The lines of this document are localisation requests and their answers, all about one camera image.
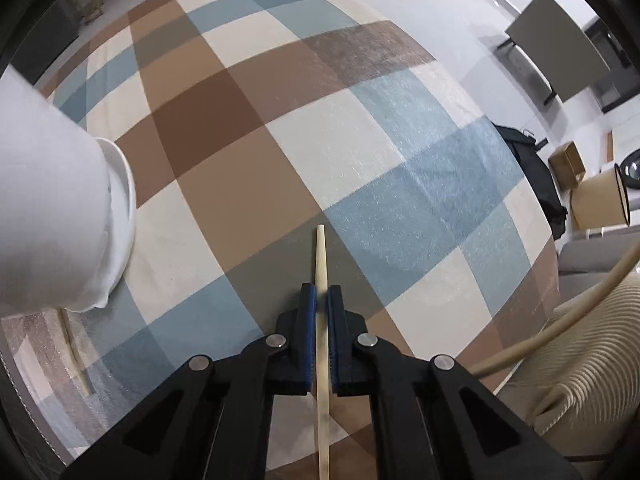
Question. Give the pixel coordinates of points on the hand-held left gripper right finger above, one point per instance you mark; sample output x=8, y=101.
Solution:
x=333, y=350

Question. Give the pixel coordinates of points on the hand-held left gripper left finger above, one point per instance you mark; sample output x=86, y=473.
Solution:
x=311, y=345

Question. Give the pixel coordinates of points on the pale wooden chopstick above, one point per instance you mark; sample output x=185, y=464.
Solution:
x=75, y=355
x=320, y=260

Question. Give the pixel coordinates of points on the white grey utensil holder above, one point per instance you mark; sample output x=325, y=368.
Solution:
x=50, y=185

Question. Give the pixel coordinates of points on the beige tube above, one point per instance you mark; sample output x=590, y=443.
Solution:
x=565, y=321

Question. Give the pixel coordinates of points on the checkered tablecloth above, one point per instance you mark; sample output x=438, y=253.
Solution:
x=225, y=110

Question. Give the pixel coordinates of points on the black bag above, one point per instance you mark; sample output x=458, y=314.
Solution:
x=535, y=175

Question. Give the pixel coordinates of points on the grey upholstered furniture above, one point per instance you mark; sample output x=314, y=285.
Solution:
x=585, y=255

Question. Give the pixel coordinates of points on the brown cardboard box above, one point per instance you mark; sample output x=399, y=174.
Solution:
x=567, y=165

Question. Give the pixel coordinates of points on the beige lampshade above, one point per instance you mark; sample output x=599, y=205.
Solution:
x=597, y=200

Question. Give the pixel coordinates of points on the black round appliance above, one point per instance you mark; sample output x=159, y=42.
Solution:
x=630, y=170

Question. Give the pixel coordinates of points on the grey nightstand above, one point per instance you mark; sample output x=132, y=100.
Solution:
x=555, y=40

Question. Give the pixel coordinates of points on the black cabinet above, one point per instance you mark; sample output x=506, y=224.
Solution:
x=612, y=90

